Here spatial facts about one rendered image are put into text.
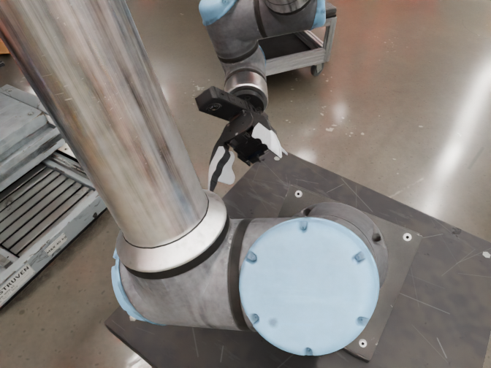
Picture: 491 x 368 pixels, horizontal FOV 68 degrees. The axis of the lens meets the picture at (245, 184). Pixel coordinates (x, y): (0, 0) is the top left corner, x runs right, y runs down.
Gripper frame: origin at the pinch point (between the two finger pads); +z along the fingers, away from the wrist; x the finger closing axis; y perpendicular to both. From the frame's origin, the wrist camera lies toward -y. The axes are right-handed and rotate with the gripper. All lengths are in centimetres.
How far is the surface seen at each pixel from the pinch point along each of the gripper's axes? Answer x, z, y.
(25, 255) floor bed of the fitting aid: 77, -10, -2
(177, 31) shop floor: 69, -163, 28
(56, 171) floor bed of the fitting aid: 84, -45, -1
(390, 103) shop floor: -15, -90, 90
